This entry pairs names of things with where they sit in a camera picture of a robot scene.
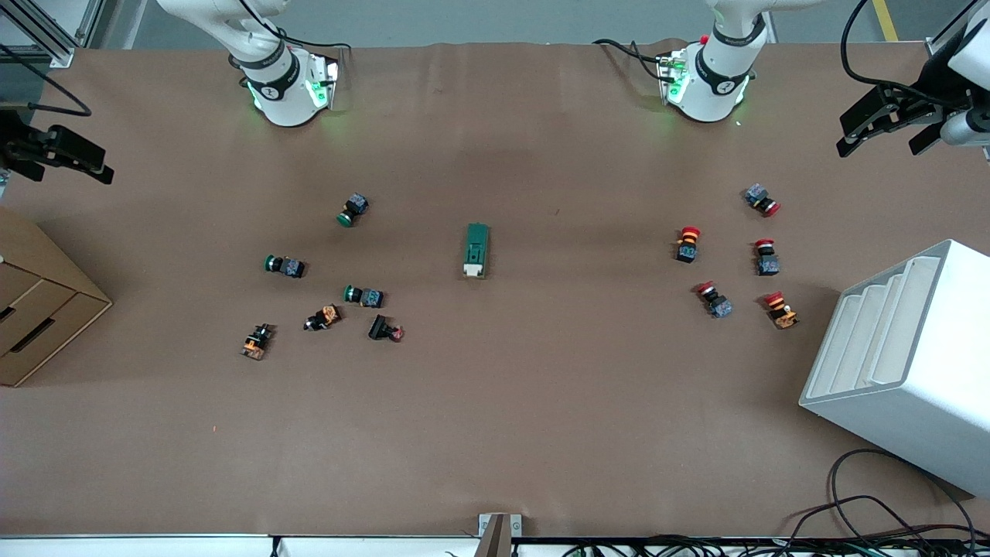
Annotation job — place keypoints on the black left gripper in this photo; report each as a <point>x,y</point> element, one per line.
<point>930,87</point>

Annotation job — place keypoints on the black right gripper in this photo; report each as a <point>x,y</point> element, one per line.
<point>15,141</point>

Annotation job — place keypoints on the green load switch white lever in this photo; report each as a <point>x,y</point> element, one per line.
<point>476,247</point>

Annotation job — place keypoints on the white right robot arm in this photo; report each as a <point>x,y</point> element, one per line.
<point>286,100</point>

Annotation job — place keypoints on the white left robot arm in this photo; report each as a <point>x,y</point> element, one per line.
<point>708,85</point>

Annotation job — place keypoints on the brown cardboard box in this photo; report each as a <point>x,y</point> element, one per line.
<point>46,309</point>

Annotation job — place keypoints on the red emergency button blue block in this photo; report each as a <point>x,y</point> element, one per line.
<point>758,196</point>
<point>719,305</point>
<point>767,264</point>

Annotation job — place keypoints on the red emergency button orange block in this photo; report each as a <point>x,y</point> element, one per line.
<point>783,316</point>

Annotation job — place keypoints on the red emergency button black block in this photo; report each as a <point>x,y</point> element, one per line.
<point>687,249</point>

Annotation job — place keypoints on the white stepped storage box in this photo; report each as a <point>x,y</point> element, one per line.
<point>913,387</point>

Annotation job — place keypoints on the brown paper table cover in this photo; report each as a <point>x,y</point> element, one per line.
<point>541,425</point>

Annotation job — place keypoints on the aluminium frame profile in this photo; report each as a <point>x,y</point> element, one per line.
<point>58,54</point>
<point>940,48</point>

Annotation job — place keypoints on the green push button switch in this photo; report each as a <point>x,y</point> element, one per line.
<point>290,268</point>
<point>354,207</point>
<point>370,297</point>

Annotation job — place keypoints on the orange black selector switch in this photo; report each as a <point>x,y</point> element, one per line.
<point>329,315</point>
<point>255,344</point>

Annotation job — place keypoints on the black switch red contact block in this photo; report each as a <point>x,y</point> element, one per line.
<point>379,327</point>

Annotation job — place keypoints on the white table edge rail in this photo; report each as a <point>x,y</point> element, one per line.
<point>155,548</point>

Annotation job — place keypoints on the grey metal bracket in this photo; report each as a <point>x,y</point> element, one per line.
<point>495,534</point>

